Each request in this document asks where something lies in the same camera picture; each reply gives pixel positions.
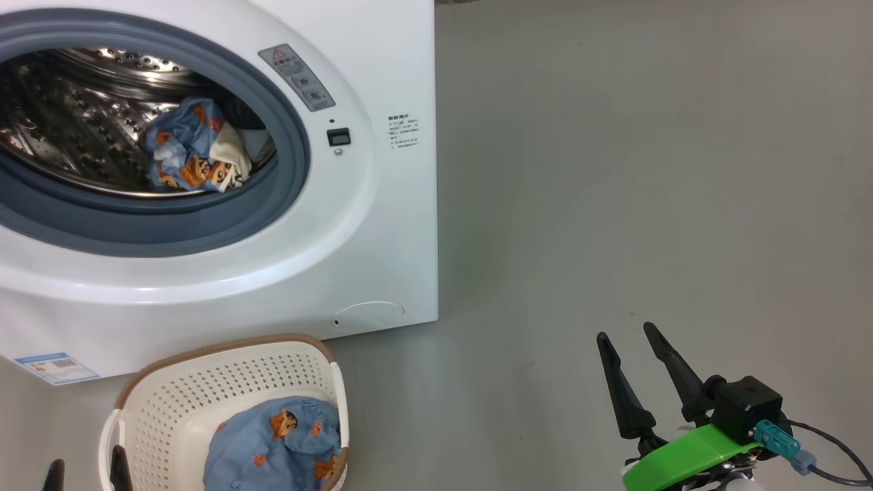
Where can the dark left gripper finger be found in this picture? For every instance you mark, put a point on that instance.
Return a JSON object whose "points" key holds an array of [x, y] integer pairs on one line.
{"points": [[121, 474], [54, 477]]}

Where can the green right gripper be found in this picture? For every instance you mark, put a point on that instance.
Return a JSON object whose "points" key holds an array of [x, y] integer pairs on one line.
{"points": [[682, 460]]}

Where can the blue garment small cartoon prints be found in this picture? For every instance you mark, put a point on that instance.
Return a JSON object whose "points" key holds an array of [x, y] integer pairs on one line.
{"points": [[273, 457]]}

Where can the blue garment large cartoon face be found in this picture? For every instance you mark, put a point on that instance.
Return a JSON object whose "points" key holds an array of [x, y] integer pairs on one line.
{"points": [[184, 146]]}

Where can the white front-load washing machine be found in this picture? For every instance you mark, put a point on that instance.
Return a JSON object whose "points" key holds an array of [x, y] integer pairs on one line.
{"points": [[382, 239]]}

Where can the perforated steel washer drum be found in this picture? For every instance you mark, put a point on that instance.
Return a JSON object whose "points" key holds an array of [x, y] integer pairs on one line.
{"points": [[68, 123]]}

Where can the black door latch socket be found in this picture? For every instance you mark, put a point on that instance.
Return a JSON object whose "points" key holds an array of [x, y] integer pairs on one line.
{"points": [[338, 136]]}

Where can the white perforated laundry basket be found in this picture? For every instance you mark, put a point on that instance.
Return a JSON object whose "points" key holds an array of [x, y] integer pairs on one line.
{"points": [[170, 395]]}

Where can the blue energy label sticker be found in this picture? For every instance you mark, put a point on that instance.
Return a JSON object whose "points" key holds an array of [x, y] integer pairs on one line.
{"points": [[56, 368]]}

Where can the round white filter cover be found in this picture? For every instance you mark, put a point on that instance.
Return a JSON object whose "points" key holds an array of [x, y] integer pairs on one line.
{"points": [[368, 317]]}

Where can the grey warning label sticker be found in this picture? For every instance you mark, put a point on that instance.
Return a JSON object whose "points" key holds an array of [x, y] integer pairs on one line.
{"points": [[297, 78]]}

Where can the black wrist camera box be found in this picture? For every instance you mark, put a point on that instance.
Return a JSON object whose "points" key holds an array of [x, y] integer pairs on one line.
{"points": [[747, 406]]}

